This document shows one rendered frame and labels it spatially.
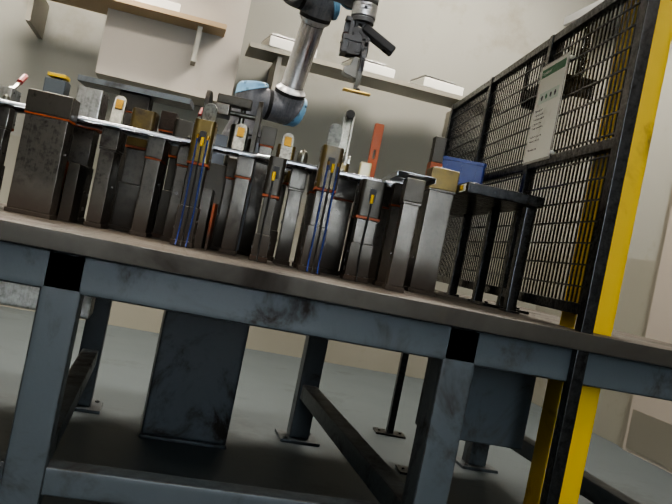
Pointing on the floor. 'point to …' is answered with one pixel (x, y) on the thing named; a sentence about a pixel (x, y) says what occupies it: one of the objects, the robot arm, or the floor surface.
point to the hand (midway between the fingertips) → (357, 86)
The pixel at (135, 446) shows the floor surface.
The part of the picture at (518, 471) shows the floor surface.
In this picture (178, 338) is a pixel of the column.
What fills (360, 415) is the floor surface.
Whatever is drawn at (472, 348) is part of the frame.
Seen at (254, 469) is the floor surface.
